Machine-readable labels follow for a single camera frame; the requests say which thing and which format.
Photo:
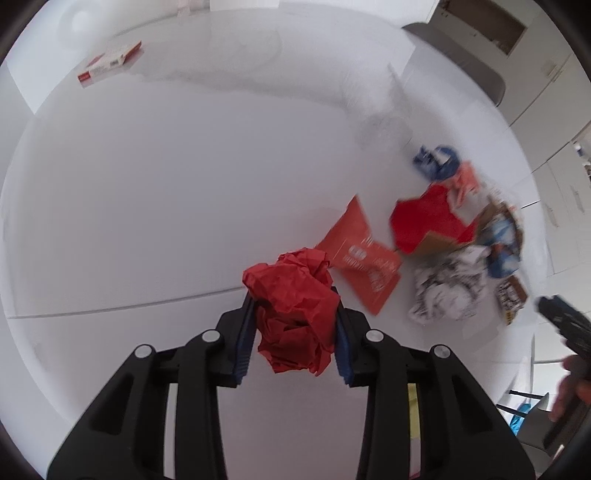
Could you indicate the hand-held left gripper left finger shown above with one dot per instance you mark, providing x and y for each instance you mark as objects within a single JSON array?
[{"x": 244, "y": 350}]

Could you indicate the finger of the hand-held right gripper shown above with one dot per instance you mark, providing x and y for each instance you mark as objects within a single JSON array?
[{"x": 561, "y": 316}]

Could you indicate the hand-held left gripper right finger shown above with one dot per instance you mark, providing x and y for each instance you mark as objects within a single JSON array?
[{"x": 344, "y": 357}]

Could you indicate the red paper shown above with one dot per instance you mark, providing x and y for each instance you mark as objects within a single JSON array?
[{"x": 295, "y": 309}]

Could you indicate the pink paper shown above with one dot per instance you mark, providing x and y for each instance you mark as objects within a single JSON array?
[{"x": 466, "y": 182}]

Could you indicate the person's right hand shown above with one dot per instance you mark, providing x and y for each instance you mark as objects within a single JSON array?
[{"x": 572, "y": 383}]

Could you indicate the brown printed wrapper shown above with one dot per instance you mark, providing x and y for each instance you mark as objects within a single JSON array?
[{"x": 510, "y": 297}]

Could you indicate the blue and white crumpled wrapper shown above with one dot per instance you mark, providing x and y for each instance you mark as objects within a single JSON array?
[{"x": 503, "y": 249}]

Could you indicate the red flat paper packet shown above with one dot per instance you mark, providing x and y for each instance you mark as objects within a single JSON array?
[{"x": 364, "y": 258}]

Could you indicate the black and white crumpled paper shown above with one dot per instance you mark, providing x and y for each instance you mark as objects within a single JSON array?
[{"x": 448, "y": 286}]

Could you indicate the red cardboard box piece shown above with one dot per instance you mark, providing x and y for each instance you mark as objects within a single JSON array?
[{"x": 425, "y": 217}]

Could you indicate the white cabinet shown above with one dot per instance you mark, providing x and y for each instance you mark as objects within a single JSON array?
[{"x": 549, "y": 92}]

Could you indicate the grey chair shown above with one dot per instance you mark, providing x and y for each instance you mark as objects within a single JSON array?
[{"x": 466, "y": 60}]

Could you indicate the red and white box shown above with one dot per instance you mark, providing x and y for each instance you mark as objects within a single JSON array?
[{"x": 111, "y": 60}]

